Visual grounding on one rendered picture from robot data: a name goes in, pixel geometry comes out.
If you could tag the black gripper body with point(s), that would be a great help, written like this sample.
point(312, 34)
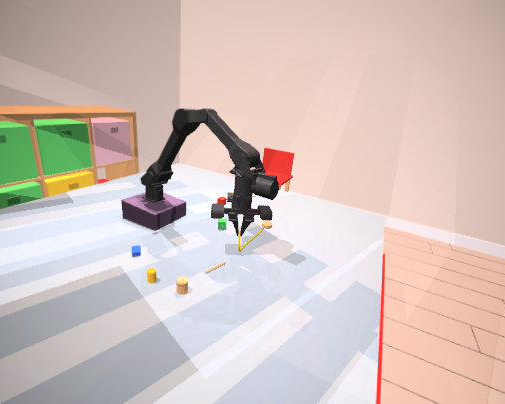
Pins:
point(241, 205)

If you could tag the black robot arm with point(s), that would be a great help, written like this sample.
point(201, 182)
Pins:
point(244, 156)

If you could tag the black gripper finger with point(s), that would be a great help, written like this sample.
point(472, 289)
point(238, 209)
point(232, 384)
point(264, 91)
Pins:
point(245, 224)
point(235, 223)

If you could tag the tan wooden cylinder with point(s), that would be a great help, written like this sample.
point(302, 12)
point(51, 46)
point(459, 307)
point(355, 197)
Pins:
point(181, 285)

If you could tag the yellow cylinder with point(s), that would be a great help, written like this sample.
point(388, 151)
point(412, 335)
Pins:
point(151, 276)

